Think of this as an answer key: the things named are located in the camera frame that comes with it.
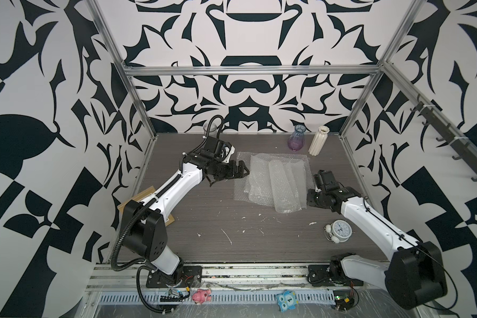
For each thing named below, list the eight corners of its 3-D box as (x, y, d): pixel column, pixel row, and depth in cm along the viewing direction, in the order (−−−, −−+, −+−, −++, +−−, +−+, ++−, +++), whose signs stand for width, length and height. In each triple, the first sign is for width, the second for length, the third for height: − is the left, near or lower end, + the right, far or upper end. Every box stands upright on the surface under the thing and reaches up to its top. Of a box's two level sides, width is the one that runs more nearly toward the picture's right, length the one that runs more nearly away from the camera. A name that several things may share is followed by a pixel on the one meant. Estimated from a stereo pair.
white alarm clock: (326, 243, 83) (330, 240, 80) (321, 223, 89) (324, 219, 85) (351, 243, 83) (356, 240, 80) (344, 223, 89) (348, 219, 85)
